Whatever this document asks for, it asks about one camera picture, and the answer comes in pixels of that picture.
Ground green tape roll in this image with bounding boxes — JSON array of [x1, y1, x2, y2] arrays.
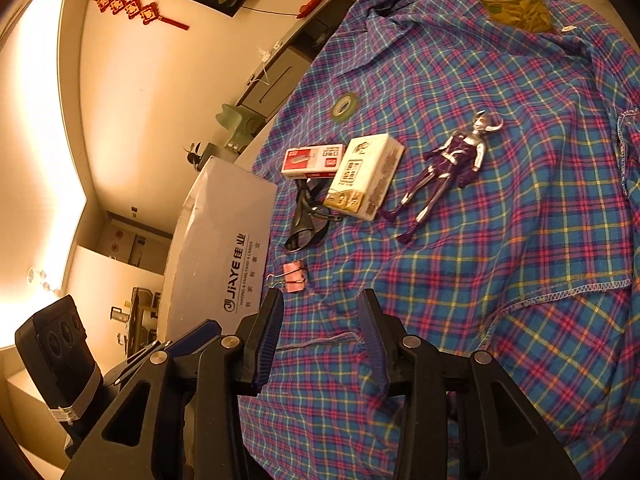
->
[[330, 92, 359, 124]]

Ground red tray on cabinet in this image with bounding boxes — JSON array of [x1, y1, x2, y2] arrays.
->
[[296, 0, 322, 20]]

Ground pink binder clip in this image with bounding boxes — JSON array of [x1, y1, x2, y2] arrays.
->
[[266, 260, 307, 294]]

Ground blue plaid shirt cloth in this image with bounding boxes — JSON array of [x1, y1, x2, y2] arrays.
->
[[241, 0, 639, 479]]

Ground black glasses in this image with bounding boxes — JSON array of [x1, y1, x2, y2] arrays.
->
[[284, 179, 344, 252]]

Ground red chinese knot ornament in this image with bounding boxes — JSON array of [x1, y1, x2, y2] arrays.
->
[[93, 0, 190, 30]]

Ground white foam box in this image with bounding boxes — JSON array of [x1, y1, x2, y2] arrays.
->
[[157, 158, 277, 341]]

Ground purple silver action figure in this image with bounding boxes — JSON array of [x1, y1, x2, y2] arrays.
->
[[378, 110, 504, 244]]

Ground red staples box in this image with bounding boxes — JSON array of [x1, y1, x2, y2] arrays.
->
[[281, 144, 345, 179]]

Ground white tissue pack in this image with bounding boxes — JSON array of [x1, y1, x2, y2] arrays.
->
[[323, 133, 405, 221]]

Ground grey tv cabinet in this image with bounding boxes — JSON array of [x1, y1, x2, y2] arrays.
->
[[236, 0, 357, 119]]

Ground green plastic chair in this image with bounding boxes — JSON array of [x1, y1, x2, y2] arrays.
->
[[216, 103, 266, 155]]

